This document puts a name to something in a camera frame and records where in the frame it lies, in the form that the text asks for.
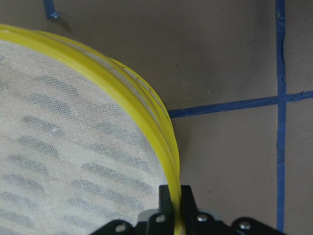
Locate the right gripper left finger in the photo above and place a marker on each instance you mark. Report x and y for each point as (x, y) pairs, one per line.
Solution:
(150, 222)

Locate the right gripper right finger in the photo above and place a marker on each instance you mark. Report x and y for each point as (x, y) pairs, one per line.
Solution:
(200, 222)

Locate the yellow steamer basket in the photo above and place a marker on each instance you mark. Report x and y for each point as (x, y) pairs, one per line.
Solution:
(84, 139)

